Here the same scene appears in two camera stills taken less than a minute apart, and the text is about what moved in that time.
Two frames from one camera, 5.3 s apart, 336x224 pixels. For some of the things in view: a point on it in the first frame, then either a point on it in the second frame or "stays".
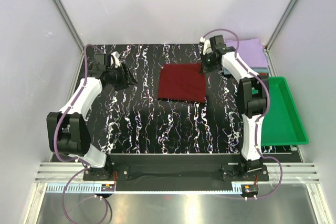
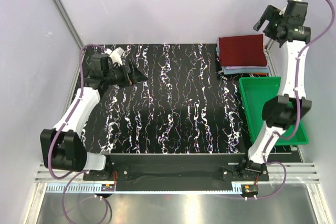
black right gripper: [204, 66] → [270, 14]
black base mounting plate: [143, 173] stays
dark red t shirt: [182, 82] → [242, 50]
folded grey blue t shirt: [259, 70] stays
